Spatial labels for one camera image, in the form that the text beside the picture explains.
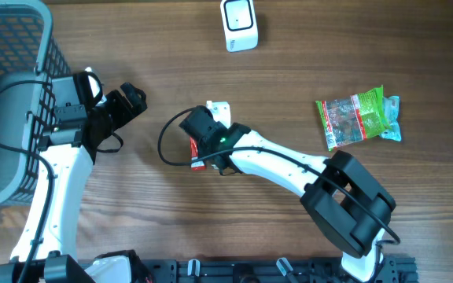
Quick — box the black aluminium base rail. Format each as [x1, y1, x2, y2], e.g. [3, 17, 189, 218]
[142, 255, 419, 283]

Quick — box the red snack stick packet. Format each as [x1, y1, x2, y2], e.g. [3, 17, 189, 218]
[190, 138, 206, 171]

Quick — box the grey plastic mesh basket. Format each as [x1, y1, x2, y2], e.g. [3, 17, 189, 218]
[0, 1, 71, 206]

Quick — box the green gummy candy bag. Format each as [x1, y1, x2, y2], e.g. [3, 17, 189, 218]
[315, 86, 391, 151]

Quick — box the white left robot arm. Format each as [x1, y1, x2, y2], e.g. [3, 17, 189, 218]
[0, 83, 153, 282]

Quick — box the light teal wipes packet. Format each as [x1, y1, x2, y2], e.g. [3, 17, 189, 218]
[380, 96, 402, 142]

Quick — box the white barcode scanner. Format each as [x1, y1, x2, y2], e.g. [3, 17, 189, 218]
[220, 0, 259, 53]

